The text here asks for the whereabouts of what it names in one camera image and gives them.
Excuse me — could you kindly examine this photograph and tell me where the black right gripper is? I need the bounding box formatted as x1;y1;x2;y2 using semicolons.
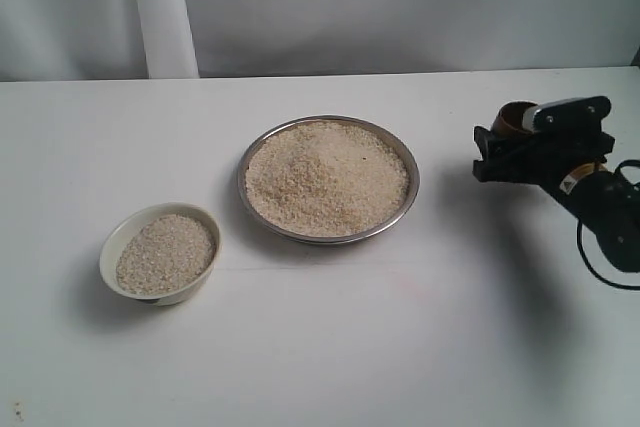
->
472;125;614;196

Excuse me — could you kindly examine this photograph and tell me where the brown wooden cup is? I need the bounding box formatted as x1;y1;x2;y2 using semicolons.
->
491;101;537;138

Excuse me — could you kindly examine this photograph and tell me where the round steel rice tray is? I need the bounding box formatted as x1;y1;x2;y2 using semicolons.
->
236;115;420;246

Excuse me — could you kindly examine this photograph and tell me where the white ceramic rice bowl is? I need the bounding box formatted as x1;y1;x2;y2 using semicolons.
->
99;203;221;306

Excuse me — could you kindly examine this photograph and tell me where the white backdrop curtain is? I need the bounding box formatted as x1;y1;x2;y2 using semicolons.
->
1;0;639;81

